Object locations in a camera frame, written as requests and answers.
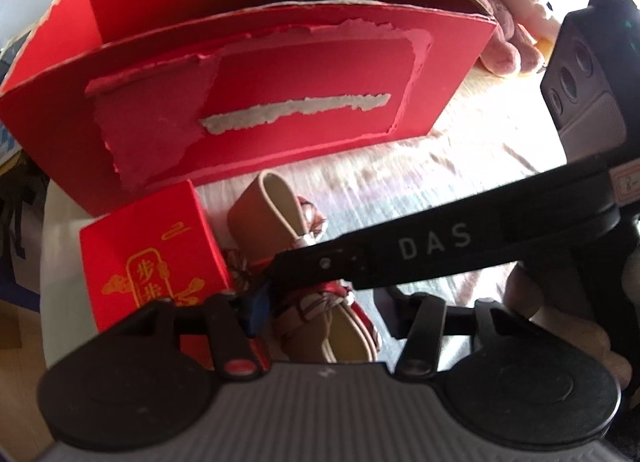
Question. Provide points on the beige floral fabric pouch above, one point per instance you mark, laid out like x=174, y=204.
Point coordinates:
x=265, y=212

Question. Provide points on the yellow orange plush toy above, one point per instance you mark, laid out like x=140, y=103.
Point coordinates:
x=545, y=46

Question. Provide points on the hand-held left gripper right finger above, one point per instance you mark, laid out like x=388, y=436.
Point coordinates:
x=400, y=317

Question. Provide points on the small red gift box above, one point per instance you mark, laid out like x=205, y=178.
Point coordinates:
x=150, y=242

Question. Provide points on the person's right hand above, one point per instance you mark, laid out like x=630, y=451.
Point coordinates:
x=525, y=292

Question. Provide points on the pale pink plush toy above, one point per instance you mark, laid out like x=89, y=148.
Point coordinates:
x=535, y=7

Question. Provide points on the pink plush bear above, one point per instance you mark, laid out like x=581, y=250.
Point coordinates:
x=495, y=52

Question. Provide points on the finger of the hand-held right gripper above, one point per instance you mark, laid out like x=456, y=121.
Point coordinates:
x=500, y=222

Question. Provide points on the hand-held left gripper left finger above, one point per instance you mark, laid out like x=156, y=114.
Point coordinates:
x=259, y=314

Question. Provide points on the large red cardboard box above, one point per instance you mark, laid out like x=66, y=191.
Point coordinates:
x=310, y=67

